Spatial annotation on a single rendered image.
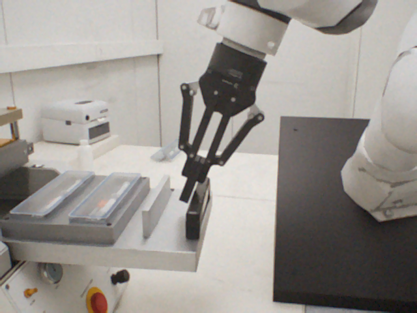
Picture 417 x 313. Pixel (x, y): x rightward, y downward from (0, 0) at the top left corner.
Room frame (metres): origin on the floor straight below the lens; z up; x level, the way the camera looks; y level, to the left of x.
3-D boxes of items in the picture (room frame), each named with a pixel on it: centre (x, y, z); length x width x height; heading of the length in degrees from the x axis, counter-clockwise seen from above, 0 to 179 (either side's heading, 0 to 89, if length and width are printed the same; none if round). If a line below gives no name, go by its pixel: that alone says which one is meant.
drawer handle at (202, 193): (0.57, 0.01, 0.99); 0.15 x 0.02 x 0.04; 174
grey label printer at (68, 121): (1.73, 0.58, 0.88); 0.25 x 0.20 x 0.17; 70
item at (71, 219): (0.58, 0.15, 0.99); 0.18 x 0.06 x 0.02; 174
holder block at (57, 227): (0.59, 0.20, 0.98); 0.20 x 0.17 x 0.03; 174
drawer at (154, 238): (0.58, 0.15, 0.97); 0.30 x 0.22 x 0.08; 84
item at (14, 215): (0.59, 0.24, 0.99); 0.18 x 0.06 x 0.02; 174
